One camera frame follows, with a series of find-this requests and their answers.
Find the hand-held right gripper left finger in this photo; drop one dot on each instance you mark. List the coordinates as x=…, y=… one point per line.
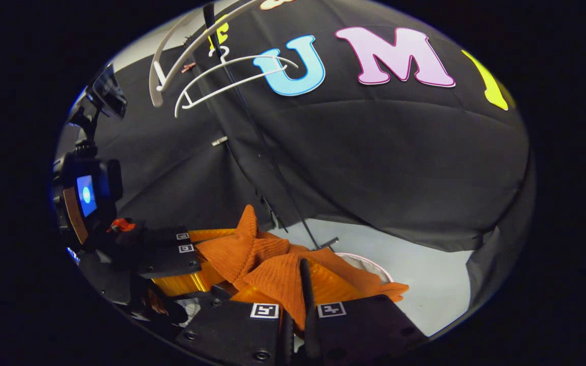
x=232, y=330

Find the white laundry hamper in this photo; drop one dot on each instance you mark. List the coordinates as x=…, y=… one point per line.
x=377, y=265

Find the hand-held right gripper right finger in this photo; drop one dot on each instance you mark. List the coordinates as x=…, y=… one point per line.
x=309, y=315

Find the black clothes rack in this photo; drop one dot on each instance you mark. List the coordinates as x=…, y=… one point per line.
x=211, y=25

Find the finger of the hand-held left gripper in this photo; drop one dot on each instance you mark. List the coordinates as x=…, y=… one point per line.
x=166, y=238
x=171, y=262

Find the white plastic clothes hanger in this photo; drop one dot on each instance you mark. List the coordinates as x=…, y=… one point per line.
x=267, y=57
x=156, y=91

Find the copper clip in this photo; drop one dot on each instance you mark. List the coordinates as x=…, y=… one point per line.
x=188, y=67

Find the silver clip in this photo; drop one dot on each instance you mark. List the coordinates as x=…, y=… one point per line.
x=219, y=140

